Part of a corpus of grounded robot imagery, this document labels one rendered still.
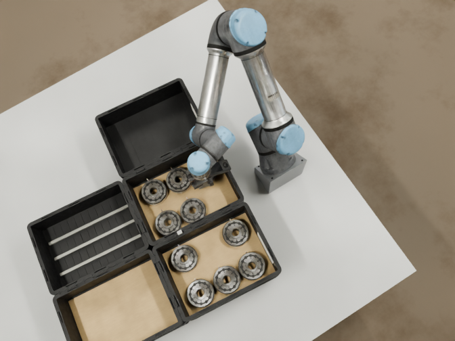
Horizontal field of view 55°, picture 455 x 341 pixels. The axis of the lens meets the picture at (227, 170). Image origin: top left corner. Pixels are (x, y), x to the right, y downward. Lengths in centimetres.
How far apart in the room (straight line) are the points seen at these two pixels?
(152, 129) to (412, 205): 160
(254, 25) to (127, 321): 116
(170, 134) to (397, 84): 166
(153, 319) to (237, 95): 106
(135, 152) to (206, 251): 52
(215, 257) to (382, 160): 142
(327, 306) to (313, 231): 30
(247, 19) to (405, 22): 199
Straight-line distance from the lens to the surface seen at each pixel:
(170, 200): 181
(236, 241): 172
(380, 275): 194
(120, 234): 183
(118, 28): 327
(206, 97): 158
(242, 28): 144
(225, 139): 148
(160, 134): 191
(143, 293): 178
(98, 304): 183
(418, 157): 289
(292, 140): 159
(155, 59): 223
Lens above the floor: 256
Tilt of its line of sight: 73 degrees down
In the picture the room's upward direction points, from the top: 10 degrees counter-clockwise
